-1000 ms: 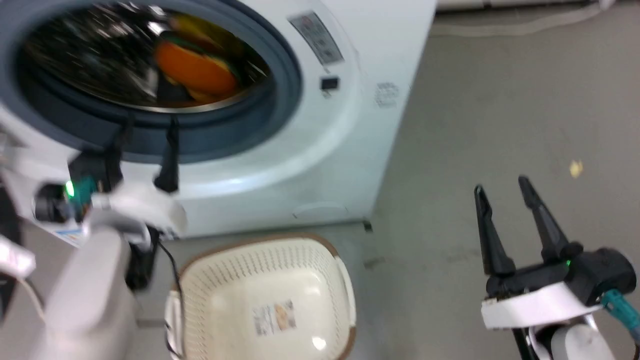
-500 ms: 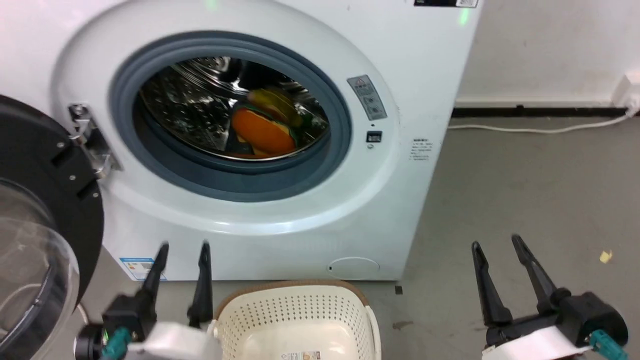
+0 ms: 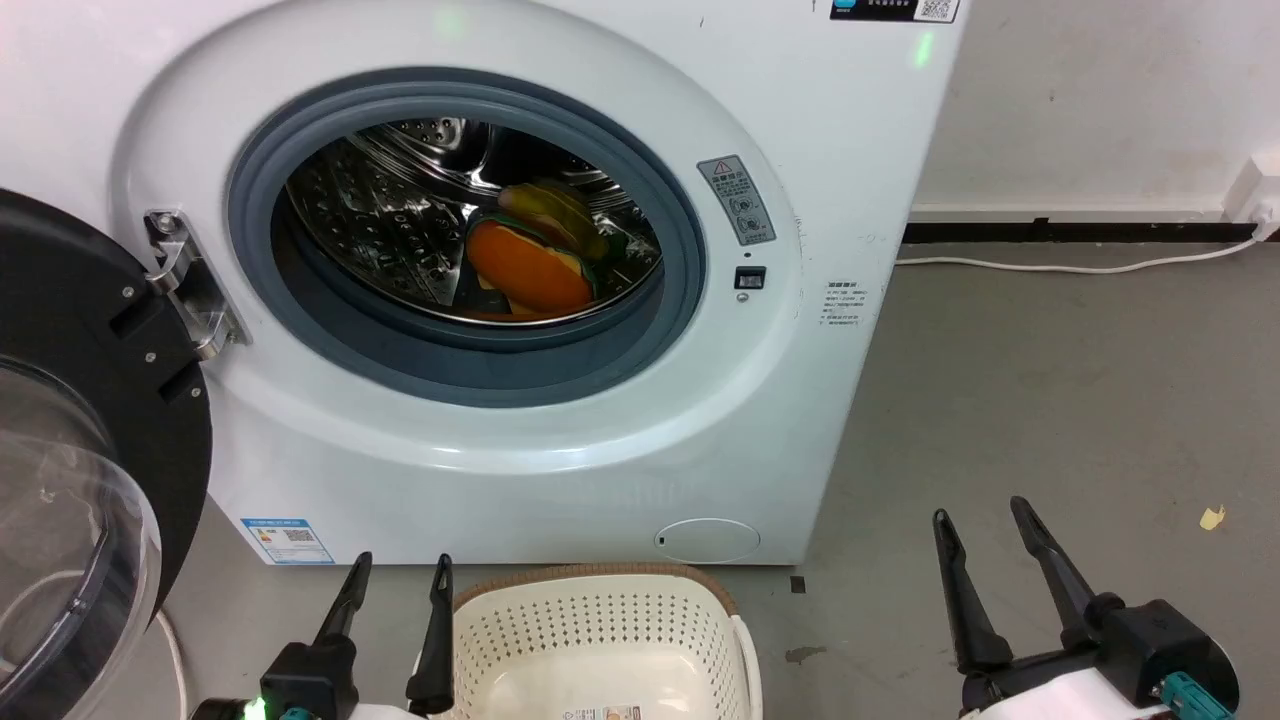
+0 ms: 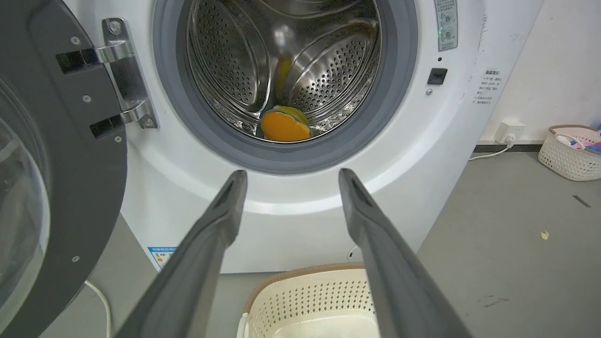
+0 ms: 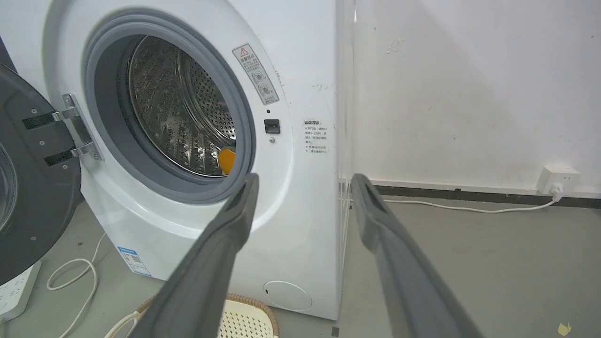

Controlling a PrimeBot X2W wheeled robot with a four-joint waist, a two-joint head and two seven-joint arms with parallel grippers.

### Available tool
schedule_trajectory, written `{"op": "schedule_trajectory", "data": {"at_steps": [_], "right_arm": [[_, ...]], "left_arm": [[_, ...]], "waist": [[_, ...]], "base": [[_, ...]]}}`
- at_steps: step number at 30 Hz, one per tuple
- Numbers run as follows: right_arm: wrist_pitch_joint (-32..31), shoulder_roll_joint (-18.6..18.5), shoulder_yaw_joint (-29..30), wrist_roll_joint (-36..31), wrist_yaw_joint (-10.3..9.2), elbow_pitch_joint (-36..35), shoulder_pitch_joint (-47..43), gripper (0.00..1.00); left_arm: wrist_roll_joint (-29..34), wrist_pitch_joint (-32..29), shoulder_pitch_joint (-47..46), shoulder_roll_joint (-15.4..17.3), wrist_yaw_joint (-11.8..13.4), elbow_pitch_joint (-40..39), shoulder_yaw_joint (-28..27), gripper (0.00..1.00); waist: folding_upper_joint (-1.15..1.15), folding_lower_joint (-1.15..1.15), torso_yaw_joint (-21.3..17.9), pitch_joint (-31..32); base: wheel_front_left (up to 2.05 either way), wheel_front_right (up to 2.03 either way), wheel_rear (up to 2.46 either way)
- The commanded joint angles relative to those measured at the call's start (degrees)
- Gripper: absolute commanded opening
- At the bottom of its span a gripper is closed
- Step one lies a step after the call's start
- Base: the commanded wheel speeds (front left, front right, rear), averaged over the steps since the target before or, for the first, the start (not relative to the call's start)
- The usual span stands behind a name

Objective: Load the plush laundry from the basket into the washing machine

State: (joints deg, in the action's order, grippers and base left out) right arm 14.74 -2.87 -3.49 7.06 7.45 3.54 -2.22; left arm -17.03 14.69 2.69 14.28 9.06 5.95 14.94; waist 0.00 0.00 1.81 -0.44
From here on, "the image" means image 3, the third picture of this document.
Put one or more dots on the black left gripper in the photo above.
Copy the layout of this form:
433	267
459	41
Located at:
312	682

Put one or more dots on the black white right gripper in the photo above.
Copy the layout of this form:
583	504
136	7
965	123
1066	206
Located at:
1150	650

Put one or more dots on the white front-load washing machine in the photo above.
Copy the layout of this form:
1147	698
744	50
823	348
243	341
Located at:
500	470

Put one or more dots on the cream perforated laundry basket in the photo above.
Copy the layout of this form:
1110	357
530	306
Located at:
600	622

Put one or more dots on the printed label inside basket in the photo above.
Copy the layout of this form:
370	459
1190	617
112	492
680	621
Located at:
600	714

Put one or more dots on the yellow striped plush toy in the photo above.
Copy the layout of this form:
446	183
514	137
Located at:
555	212

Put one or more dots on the blue energy label sticker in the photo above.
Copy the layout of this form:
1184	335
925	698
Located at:
288	540

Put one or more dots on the yellow paper scrap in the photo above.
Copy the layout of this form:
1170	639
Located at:
1212	517

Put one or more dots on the grey rubber door gasket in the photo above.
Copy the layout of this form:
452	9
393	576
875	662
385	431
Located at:
450	372

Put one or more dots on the round drain filter cover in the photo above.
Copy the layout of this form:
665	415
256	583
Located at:
707	540

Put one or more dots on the small printed text sticker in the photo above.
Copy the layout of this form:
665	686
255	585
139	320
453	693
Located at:
844	303

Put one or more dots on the black baseboard strip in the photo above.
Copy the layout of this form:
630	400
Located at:
1080	232

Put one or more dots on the orange and green garment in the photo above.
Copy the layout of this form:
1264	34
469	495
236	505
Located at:
525	268

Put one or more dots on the metal door hinge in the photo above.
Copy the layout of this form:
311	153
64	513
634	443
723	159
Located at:
195	290

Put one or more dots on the black door latch socket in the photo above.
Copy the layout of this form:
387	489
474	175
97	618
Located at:
750	277

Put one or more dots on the black washer door with glass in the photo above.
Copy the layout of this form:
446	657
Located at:
100	330

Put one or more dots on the stainless steel washer drum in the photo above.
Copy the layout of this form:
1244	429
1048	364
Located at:
380	210

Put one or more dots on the grey warning sticker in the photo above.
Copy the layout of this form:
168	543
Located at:
737	200

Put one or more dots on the black QR code label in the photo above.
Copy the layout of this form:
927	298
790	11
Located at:
890	9

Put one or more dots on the white wall socket box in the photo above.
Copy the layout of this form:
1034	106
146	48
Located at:
1258	195

